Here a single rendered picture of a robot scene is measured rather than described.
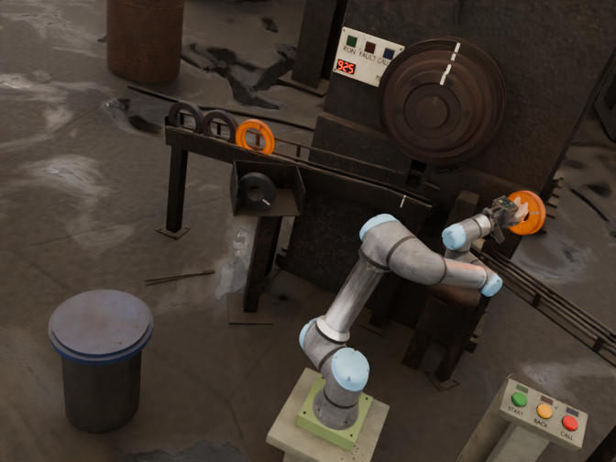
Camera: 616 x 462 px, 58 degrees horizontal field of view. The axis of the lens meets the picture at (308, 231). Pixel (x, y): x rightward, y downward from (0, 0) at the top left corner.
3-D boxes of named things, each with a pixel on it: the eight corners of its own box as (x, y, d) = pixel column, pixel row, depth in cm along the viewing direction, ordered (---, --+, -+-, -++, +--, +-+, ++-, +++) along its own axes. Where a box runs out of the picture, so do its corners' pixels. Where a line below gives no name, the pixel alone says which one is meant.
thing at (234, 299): (214, 292, 265) (234, 159, 225) (269, 294, 272) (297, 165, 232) (216, 324, 249) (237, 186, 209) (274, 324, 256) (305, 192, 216)
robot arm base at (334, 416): (350, 437, 173) (357, 418, 168) (305, 417, 176) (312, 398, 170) (363, 402, 185) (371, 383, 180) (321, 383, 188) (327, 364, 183)
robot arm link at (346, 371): (337, 412, 168) (348, 383, 160) (313, 379, 177) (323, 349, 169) (368, 398, 175) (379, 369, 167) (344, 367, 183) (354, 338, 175)
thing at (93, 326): (98, 357, 222) (97, 274, 198) (165, 393, 214) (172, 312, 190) (34, 413, 197) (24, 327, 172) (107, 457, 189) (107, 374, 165)
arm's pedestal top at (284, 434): (358, 489, 170) (362, 482, 167) (265, 442, 176) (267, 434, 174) (387, 412, 195) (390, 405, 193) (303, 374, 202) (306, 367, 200)
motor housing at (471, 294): (401, 345, 262) (438, 256, 232) (445, 366, 257) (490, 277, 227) (392, 362, 252) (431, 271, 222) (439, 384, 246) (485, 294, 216)
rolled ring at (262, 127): (231, 121, 250) (235, 119, 253) (239, 160, 258) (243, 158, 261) (267, 120, 242) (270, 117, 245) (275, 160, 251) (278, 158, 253)
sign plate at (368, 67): (334, 70, 234) (344, 26, 224) (391, 90, 228) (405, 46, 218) (332, 71, 232) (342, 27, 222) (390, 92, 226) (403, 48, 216)
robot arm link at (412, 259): (431, 259, 146) (511, 276, 181) (404, 235, 153) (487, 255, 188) (406, 293, 150) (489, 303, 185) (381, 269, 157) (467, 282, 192)
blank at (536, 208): (509, 234, 206) (503, 235, 204) (506, 192, 205) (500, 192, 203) (547, 234, 193) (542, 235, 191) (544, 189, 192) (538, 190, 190)
